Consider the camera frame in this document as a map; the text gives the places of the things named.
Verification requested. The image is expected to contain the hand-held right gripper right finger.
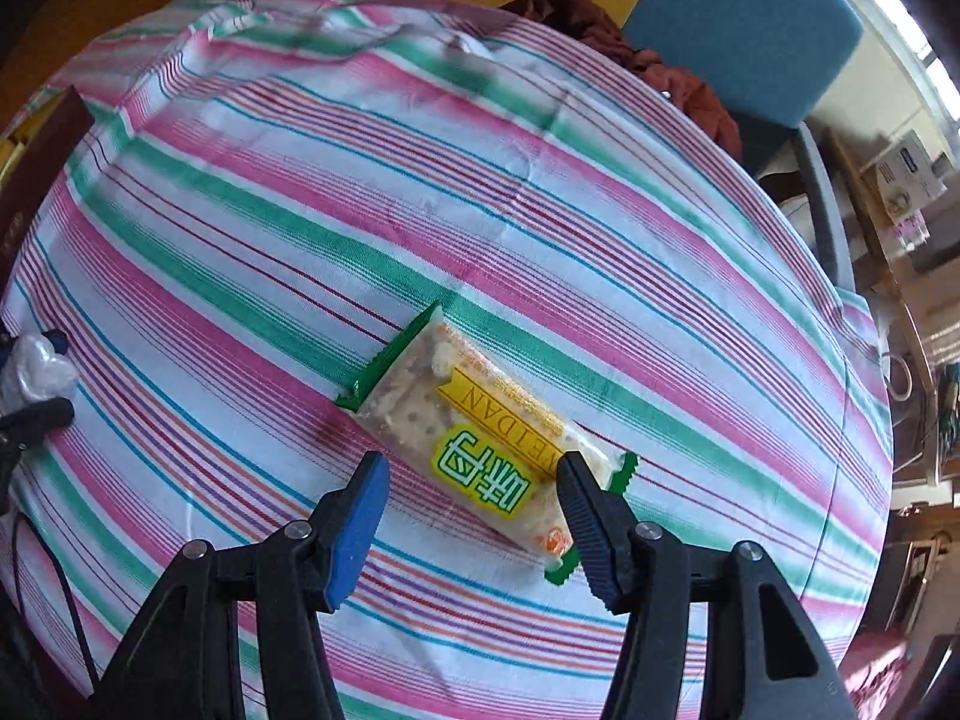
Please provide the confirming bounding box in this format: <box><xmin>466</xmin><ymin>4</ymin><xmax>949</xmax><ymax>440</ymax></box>
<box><xmin>555</xmin><ymin>451</ymin><xmax>856</xmax><ymax>720</ymax></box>

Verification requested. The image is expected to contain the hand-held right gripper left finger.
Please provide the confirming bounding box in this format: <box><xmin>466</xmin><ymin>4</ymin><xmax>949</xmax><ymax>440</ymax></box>
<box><xmin>94</xmin><ymin>451</ymin><xmax>391</xmax><ymax>720</ymax></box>

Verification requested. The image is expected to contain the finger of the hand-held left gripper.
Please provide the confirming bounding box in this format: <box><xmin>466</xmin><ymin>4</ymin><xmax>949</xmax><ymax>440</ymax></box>
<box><xmin>0</xmin><ymin>397</ymin><xmax>76</xmax><ymax>458</ymax></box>

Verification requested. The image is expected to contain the green edged snack packet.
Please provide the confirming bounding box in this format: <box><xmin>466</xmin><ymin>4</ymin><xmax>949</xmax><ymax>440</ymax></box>
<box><xmin>334</xmin><ymin>301</ymin><xmax>640</xmax><ymax>587</ymax></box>

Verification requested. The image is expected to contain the gold tin box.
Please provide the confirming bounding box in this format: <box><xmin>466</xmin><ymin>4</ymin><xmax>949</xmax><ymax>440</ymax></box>
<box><xmin>0</xmin><ymin>86</ymin><xmax>95</xmax><ymax>286</ymax></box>

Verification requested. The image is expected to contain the red blanket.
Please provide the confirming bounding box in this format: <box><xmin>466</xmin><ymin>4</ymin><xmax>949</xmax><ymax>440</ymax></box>
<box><xmin>840</xmin><ymin>626</ymin><xmax>938</xmax><ymax>720</ymax></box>

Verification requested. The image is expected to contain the striped tablecloth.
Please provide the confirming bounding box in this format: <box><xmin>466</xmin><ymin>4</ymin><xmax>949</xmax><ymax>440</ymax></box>
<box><xmin>0</xmin><ymin>0</ymin><xmax>893</xmax><ymax>720</ymax></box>

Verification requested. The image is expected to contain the wooden side shelf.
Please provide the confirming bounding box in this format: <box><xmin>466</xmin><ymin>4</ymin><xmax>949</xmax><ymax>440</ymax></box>
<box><xmin>825</xmin><ymin>127</ymin><xmax>960</xmax><ymax>481</ymax></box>

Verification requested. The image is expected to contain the dark red cloth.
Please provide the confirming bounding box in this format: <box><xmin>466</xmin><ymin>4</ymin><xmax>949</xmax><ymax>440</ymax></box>
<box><xmin>501</xmin><ymin>0</ymin><xmax>743</xmax><ymax>166</ymax></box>

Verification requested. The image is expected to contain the white box with blue label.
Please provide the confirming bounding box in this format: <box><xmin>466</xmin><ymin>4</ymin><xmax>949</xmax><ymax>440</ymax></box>
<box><xmin>862</xmin><ymin>129</ymin><xmax>950</xmax><ymax>222</ymax></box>

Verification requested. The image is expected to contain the grey yellow blue chair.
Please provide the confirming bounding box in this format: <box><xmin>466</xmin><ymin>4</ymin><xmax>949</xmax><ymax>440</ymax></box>
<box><xmin>311</xmin><ymin>0</ymin><xmax>863</xmax><ymax>293</ymax></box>

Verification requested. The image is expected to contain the black cable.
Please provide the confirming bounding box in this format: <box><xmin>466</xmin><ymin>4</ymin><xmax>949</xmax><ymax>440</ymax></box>
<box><xmin>0</xmin><ymin>517</ymin><xmax>100</xmax><ymax>691</ymax></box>

